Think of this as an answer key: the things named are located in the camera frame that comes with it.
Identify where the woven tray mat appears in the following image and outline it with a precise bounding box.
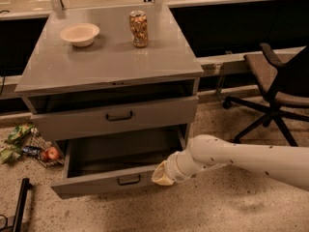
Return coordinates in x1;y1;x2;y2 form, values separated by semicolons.
26;128;65;168

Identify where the red apple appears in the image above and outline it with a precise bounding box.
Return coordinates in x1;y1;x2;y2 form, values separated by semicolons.
42;147;60;161

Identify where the green chip bag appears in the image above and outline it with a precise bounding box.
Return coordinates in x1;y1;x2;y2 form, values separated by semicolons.
5;124;34;144

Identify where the black office chair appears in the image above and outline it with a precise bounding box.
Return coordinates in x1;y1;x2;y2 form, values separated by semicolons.
222;43;309;146

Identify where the crumpled gold soda can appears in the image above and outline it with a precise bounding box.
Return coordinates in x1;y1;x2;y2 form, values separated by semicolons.
129;10;149;47

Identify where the green snack bag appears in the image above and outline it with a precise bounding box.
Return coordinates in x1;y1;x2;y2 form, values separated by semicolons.
0;145;21;163

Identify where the grey drawer cabinet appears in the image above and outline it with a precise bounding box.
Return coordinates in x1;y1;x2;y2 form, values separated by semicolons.
14;3;205;143

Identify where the grey top drawer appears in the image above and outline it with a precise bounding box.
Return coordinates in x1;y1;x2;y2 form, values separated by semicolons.
31;96;198;141

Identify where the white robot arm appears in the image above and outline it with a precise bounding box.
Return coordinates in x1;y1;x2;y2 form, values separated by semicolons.
152;134;309;190

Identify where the grey drawer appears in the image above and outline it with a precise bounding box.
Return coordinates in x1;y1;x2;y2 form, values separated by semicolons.
51;125;188;199
31;96;198;141

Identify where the black metal stand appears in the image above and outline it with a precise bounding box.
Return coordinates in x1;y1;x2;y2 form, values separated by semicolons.
0;178;32;232

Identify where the white bowl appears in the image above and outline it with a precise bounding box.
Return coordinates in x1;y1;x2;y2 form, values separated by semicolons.
60;23;99;47

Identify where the blue snack wrapper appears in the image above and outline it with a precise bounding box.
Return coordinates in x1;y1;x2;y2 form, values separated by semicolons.
22;146;41;157

